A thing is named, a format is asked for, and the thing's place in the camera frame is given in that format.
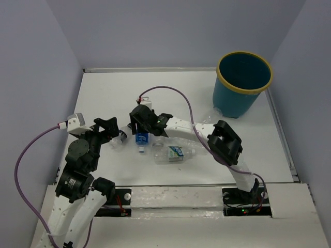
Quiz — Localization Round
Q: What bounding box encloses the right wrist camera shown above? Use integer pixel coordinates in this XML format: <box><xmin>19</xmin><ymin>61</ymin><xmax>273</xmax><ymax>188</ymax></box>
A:
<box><xmin>137</xmin><ymin>97</ymin><xmax>152</xmax><ymax>110</ymax></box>

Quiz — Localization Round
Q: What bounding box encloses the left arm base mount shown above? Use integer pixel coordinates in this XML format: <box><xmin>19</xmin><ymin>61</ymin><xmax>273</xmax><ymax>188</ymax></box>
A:
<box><xmin>92</xmin><ymin>177</ymin><xmax>132</xmax><ymax>218</ymax></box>

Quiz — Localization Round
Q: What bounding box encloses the clear crumpled plastic bottle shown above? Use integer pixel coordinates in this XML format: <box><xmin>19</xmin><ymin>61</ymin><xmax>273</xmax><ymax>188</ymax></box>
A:
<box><xmin>177</xmin><ymin>138</ymin><xmax>208</xmax><ymax>155</ymax></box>

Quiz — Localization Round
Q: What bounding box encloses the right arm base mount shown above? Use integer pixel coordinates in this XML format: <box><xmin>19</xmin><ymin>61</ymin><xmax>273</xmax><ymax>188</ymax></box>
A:
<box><xmin>222</xmin><ymin>180</ymin><xmax>272</xmax><ymax>217</ymax></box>

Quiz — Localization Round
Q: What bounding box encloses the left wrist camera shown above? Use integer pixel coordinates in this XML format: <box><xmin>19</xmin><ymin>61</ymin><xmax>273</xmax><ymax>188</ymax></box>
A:
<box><xmin>67</xmin><ymin>113</ymin><xmax>92</xmax><ymax>135</ymax></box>

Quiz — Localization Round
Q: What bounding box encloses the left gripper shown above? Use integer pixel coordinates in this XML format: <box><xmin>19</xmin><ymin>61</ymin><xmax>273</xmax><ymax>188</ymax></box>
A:
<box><xmin>75</xmin><ymin>116</ymin><xmax>120</xmax><ymax>169</ymax></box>

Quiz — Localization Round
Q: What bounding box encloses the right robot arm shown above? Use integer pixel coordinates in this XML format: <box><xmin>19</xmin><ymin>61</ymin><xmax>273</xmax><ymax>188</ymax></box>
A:
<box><xmin>129</xmin><ymin>104</ymin><xmax>259</xmax><ymax>203</ymax></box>

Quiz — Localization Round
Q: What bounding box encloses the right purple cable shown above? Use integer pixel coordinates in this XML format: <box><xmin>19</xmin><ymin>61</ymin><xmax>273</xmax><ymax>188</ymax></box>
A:
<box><xmin>138</xmin><ymin>86</ymin><xmax>267</xmax><ymax>207</ymax></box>

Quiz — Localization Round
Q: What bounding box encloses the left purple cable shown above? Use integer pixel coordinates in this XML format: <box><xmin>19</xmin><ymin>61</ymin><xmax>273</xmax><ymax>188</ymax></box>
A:
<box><xmin>14</xmin><ymin>123</ymin><xmax>93</xmax><ymax>248</ymax></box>

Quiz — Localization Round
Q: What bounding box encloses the clear plastic jar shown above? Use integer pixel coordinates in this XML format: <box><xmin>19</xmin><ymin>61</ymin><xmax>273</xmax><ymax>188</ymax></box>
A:
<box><xmin>152</xmin><ymin>136</ymin><xmax>165</xmax><ymax>148</ymax></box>

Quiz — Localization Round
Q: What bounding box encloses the blue label plastic bottle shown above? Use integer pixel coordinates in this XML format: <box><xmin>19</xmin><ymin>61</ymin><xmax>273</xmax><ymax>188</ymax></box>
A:
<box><xmin>135</xmin><ymin>132</ymin><xmax>149</xmax><ymax>154</ymax></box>

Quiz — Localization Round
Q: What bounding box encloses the green label plastic bottle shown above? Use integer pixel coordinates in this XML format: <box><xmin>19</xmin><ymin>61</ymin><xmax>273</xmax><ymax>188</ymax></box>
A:
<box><xmin>152</xmin><ymin>145</ymin><xmax>196</xmax><ymax>164</ymax></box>

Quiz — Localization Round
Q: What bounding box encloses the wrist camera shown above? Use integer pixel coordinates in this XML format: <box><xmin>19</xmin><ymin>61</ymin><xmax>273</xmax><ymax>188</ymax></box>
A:
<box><xmin>137</xmin><ymin>97</ymin><xmax>152</xmax><ymax>110</ymax></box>
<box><xmin>67</xmin><ymin>113</ymin><xmax>92</xmax><ymax>135</ymax></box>

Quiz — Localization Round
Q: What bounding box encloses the purple cable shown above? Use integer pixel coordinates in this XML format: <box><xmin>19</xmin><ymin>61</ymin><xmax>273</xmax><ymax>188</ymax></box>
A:
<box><xmin>138</xmin><ymin>86</ymin><xmax>267</xmax><ymax>207</ymax></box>
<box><xmin>14</xmin><ymin>123</ymin><xmax>93</xmax><ymax>248</ymax></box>

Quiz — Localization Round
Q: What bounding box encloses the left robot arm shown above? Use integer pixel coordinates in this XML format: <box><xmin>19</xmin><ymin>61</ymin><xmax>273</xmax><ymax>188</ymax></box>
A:
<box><xmin>37</xmin><ymin>113</ymin><xmax>119</xmax><ymax>247</ymax></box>

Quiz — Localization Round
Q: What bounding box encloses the black label small bottle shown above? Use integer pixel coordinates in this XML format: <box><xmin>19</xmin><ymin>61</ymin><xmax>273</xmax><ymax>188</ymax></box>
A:
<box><xmin>109</xmin><ymin>128</ymin><xmax>128</xmax><ymax>150</ymax></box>

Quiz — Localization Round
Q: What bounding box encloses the blue bin yellow rim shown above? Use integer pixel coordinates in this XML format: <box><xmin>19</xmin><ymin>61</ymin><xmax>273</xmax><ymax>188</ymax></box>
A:
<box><xmin>213</xmin><ymin>51</ymin><xmax>273</xmax><ymax>119</ymax></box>

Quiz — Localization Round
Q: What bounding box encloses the clear slim plastic bottle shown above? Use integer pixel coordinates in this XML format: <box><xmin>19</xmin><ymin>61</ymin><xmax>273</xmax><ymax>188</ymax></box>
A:
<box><xmin>202</xmin><ymin>107</ymin><xmax>223</xmax><ymax>124</ymax></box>

